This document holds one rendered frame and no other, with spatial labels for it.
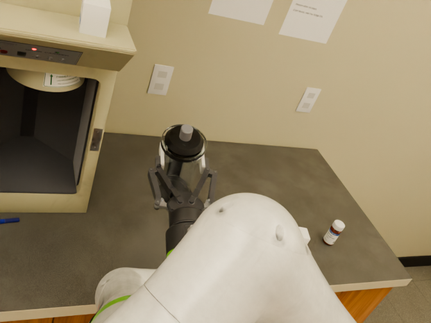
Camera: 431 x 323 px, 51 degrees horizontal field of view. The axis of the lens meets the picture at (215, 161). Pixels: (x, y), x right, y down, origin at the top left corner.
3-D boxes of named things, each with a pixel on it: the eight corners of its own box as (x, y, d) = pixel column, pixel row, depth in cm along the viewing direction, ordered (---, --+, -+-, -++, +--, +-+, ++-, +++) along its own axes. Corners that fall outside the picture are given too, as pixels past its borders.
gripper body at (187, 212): (209, 222, 97) (205, 184, 102) (169, 221, 95) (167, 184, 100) (202, 238, 102) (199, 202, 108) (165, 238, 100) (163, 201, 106)
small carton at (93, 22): (78, 22, 91) (83, -8, 87) (104, 27, 93) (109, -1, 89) (78, 33, 87) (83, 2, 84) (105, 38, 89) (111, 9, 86)
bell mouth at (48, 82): (6, 49, 112) (8, 28, 109) (81, 59, 119) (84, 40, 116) (4, 86, 99) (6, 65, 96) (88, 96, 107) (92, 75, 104)
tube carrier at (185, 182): (152, 174, 125) (160, 122, 109) (190, 175, 128) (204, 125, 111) (152, 208, 119) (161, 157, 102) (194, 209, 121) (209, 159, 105)
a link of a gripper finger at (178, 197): (182, 209, 104) (177, 211, 103) (158, 172, 108) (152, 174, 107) (185, 200, 101) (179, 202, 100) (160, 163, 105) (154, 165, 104)
